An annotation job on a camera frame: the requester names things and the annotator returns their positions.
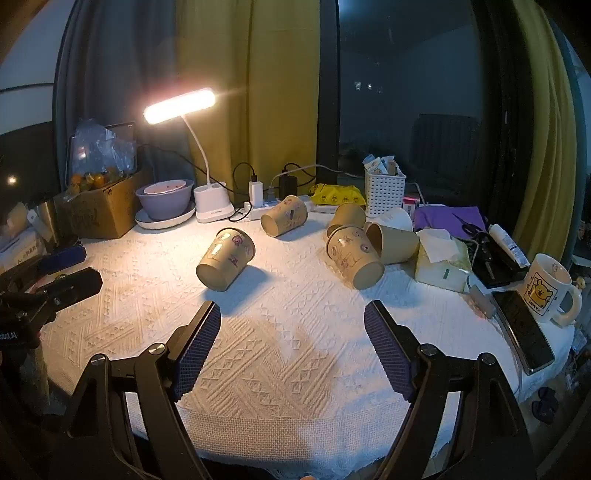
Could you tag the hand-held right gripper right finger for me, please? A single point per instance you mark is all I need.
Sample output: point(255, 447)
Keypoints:
point(388, 351)

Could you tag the small oranges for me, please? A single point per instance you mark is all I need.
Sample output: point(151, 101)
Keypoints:
point(90, 180)

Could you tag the purple bowl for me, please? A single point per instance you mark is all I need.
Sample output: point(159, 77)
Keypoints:
point(164, 203)

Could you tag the yellow curtain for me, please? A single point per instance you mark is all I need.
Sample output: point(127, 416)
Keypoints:
point(258, 69)
point(551, 161)

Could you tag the white cartoon bear mug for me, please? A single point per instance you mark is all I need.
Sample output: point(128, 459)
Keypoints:
point(545, 290)

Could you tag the printed paper cup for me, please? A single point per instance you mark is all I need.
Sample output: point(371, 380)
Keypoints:
point(285, 216)
point(226, 258)
point(353, 256)

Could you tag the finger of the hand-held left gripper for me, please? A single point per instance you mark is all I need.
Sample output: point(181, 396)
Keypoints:
point(62, 259)
point(78, 282)

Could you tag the bunch of small sachets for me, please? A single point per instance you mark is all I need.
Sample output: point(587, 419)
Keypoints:
point(381, 165)

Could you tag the white plate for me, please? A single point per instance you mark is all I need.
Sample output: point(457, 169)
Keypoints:
point(178, 220)

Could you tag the white cup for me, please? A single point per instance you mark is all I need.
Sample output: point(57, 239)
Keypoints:
point(398, 218)

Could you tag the white charger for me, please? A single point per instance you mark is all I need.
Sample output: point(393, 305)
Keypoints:
point(255, 191)

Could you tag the white plastic basket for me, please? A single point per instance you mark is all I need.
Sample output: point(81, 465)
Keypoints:
point(385, 194)

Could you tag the black charger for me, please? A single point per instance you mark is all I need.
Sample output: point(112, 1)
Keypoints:
point(288, 185)

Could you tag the small pink box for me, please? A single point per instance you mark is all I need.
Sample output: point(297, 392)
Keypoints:
point(411, 202)

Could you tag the black case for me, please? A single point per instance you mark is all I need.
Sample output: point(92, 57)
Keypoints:
point(501, 270)

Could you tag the black smartphone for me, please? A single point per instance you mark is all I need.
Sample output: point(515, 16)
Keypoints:
point(524, 330)

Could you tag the grey curtain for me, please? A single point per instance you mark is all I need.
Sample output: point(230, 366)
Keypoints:
point(111, 60)

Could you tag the purple cloth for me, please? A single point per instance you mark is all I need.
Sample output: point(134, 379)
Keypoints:
point(436, 217)

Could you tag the clear plastic bag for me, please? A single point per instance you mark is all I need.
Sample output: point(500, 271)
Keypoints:
point(99, 143)

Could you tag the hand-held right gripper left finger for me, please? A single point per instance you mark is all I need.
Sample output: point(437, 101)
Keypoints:
point(198, 351)

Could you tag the tissue pack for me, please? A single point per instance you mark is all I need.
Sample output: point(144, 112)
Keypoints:
point(443, 267)

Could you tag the white tube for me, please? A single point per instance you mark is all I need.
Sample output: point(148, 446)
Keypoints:
point(508, 244)

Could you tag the black window frame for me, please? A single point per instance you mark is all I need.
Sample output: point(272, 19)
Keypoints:
point(328, 83)

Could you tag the black scissors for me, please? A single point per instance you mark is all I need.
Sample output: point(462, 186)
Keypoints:
point(471, 226)

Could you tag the cardboard box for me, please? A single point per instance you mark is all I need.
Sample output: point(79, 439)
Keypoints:
point(101, 210)

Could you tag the white textured tablecloth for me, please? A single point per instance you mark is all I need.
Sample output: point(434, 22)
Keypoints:
point(286, 332)

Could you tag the white desk lamp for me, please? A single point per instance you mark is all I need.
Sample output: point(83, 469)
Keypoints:
point(213, 203)

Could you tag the dark blue slippers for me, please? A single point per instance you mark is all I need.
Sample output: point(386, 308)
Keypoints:
point(545, 402)

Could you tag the plain brown paper cup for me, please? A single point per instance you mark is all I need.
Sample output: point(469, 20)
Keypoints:
point(347, 214)
point(398, 244)

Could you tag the white power strip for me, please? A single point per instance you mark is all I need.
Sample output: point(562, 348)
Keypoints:
point(254, 213)

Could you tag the yellow printed packet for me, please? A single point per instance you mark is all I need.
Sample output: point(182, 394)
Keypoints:
point(337, 194)

